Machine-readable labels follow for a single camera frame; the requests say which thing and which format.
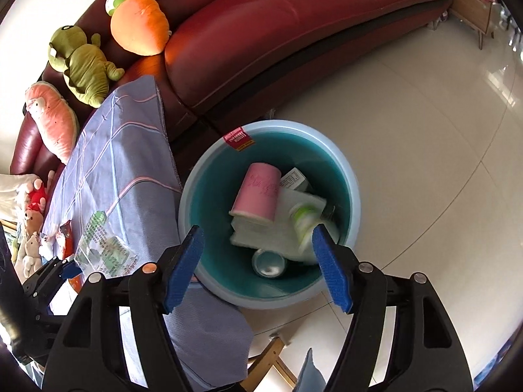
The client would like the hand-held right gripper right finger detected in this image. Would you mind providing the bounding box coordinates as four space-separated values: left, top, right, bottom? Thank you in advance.
311 224 475 392

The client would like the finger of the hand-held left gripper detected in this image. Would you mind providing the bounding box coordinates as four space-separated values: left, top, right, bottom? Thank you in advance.
22 256 84 295

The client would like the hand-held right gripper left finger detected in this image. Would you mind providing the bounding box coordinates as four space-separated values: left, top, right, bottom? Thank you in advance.
41 224 207 392

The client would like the red snack wrapper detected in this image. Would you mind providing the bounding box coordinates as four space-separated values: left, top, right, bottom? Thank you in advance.
55 220 76 258

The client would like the clear green-printed packet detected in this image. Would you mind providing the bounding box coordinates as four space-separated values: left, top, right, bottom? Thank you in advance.
76 210 137 278

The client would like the white supplement bottle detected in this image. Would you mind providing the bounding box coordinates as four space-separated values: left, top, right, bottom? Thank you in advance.
289 204 340 262

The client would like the white paper carton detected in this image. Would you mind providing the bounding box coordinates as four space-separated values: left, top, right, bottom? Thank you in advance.
231 190 328 262

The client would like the small white printed box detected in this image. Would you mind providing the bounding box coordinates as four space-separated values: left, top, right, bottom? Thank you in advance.
280 167 311 192

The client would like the teal plastic bucket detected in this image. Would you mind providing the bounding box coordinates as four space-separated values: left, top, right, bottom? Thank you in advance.
178 120 361 310

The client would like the brown teddy bear plush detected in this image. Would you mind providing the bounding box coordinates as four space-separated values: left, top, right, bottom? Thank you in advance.
22 208 43 237

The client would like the wooden stool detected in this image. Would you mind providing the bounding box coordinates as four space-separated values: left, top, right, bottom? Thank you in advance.
247 335 299 392

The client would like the person's blue jeans leg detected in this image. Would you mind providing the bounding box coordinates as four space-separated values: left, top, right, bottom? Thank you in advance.
296 347 328 392

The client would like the blue plaid tablecloth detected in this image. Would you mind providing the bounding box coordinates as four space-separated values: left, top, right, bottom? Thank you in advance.
43 75 254 390

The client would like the pink plush pillow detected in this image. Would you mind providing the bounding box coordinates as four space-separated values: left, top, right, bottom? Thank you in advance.
25 82 79 165

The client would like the green dinosaur plush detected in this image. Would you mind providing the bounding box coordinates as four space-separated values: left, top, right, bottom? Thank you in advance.
49 25 125 108

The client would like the red leather sofa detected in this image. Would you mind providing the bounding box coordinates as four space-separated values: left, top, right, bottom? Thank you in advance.
10 0 456 176

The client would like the orange carrot plush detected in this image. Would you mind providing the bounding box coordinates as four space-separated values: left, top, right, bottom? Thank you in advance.
104 0 170 56

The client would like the wooden side cabinet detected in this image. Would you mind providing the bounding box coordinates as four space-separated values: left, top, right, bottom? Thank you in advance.
449 0 501 50

